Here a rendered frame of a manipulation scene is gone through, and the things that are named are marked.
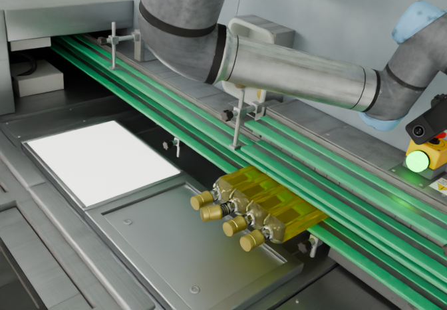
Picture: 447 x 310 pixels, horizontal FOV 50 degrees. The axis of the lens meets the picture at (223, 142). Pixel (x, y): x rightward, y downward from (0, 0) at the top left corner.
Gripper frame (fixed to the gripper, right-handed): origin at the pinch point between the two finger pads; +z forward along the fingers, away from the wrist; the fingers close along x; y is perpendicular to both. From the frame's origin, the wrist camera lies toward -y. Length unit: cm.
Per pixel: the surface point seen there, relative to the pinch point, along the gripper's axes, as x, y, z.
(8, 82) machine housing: 96, -95, 32
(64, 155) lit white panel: 57, -86, 25
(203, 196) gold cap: 17, -51, 4
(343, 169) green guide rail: 4.1, -21.0, 4.8
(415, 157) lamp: -2.5, -7.7, 1.3
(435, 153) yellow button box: -3.9, -3.8, 1.4
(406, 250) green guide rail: -16.9, -20.6, -0.6
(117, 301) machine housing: 6, -77, -6
